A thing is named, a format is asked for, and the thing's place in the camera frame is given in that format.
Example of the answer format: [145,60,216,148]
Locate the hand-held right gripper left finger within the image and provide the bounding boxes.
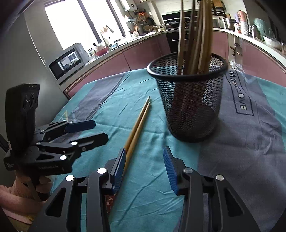
[28,147,127,232]

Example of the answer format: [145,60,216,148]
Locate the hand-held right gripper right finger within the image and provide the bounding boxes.
[163,146,261,232]

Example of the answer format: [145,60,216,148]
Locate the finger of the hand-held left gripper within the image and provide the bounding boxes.
[13,132,109,176]
[33,120,96,143]

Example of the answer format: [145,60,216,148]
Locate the black mesh cup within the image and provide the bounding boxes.
[147,52,229,143]

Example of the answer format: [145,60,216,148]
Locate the bunch of bamboo chopsticks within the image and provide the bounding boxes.
[167,0,215,136]

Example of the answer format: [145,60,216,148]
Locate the person's left hand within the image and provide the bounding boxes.
[12,173,53,202]

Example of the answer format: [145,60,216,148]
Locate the teal grey printed tablecloth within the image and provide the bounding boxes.
[50,67,286,232]

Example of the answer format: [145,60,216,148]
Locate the silver microwave oven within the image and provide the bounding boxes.
[48,43,90,80]

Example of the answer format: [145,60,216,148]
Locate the mauve kitchen cabinets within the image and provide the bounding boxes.
[64,30,286,99]

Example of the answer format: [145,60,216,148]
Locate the kitchen faucet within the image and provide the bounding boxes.
[100,25,114,46]

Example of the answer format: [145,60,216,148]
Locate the kitchen window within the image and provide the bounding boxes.
[44,0,124,51]

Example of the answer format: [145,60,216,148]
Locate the black built-in oven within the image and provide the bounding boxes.
[166,31,195,54]

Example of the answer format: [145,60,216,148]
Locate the white water heater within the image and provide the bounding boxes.
[119,0,137,11]

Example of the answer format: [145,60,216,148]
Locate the steel pot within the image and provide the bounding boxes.
[223,18,237,30]

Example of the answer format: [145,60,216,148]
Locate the pink white kitchen appliance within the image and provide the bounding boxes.
[237,10,249,24]

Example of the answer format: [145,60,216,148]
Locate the mint green appliance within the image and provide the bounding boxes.
[253,18,272,39]

